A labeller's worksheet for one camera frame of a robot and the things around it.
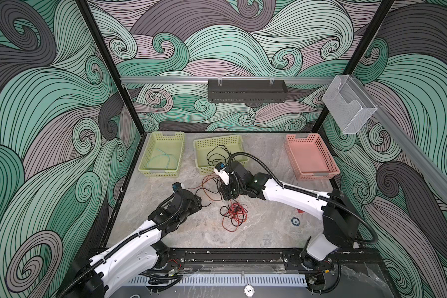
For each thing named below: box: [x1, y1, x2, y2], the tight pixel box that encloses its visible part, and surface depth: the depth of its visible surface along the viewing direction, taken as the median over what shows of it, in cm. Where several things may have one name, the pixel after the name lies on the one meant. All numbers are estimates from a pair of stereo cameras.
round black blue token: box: [291, 216, 301, 227], surface depth 85 cm
